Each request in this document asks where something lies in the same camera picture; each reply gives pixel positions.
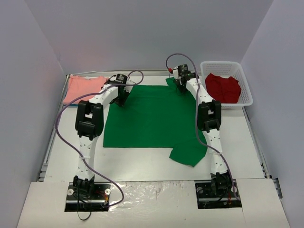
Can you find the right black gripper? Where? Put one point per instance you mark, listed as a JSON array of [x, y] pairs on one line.
[[181, 83]]

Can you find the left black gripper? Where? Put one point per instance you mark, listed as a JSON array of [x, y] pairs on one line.
[[121, 96]]

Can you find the green t shirt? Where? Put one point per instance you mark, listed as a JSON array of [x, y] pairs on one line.
[[156, 117]]

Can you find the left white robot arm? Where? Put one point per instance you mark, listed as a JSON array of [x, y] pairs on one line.
[[90, 124]]

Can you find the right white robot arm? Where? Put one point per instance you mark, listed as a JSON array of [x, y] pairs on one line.
[[208, 122]]

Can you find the red t shirt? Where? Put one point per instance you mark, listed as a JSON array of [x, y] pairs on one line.
[[226, 90]]

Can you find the pink folded t shirt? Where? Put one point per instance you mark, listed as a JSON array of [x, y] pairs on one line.
[[81, 85]]

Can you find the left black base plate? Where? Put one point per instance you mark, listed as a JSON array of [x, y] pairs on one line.
[[97, 201]]

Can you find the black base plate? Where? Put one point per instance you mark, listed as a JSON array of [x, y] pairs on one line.
[[97, 201], [208, 199]]

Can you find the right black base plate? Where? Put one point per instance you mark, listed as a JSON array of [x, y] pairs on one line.
[[208, 199]]

